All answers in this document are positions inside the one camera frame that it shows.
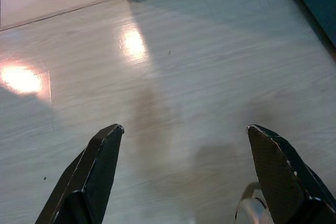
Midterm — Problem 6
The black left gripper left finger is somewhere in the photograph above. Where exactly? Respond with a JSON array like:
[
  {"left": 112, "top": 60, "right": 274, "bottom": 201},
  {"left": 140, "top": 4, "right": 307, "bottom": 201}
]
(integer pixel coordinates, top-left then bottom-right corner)
[{"left": 35, "top": 123, "right": 125, "bottom": 224}]

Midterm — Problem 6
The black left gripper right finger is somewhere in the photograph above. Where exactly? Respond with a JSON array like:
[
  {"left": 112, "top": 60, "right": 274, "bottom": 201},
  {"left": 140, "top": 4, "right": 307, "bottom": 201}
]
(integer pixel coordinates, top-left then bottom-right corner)
[{"left": 246, "top": 123, "right": 336, "bottom": 224}]

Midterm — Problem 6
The silver robot leg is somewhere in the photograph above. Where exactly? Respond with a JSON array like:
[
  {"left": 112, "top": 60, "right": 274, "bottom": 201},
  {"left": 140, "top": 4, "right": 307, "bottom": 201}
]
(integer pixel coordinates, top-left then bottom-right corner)
[{"left": 234, "top": 182, "right": 274, "bottom": 224}]

